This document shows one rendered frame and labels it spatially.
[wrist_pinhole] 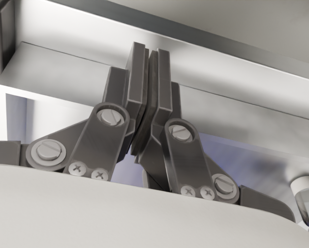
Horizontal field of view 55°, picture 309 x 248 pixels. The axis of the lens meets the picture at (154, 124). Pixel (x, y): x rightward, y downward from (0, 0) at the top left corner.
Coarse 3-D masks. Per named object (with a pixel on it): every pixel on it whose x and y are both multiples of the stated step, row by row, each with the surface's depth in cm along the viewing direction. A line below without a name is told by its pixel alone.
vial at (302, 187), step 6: (294, 180) 23; (300, 180) 23; (306, 180) 23; (294, 186) 23; (300, 186) 23; (306, 186) 22; (294, 192) 23; (300, 192) 22; (306, 192) 22; (300, 198) 22; (306, 198) 22; (300, 204) 22; (306, 204) 22; (300, 210) 22; (306, 210) 21; (306, 216) 21; (306, 222) 21
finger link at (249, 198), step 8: (240, 192) 10; (248, 192) 10; (256, 192) 10; (240, 200) 10; (248, 200) 10; (256, 200) 10; (264, 200) 10; (272, 200) 10; (256, 208) 10; (264, 208) 10; (272, 208) 10; (280, 208) 10; (288, 208) 10; (288, 216) 10
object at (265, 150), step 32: (32, 64) 14; (64, 64) 15; (96, 64) 16; (0, 96) 13; (32, 96) 13; (64, 96) 14; (96, 96) 14; (192, 96) 17; (0, 128) 15; (32, 128) 20; (224, 128) 16; (256, 128) 17; (288, 128) 18; (128, 160) 22; (224, 160) 22; (256, 160) 22; (288, 160) 22; (288, 192) 25
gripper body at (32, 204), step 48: (0, 192) 6; (48, 192) 6; (96, 192) 7; (144, 192) 7; (0, 240) 5; (48, 240) 5; (96, 240) 6; (144, 240) 6; (192, 240) 6; (240, 240) 7; (288, 240) 7
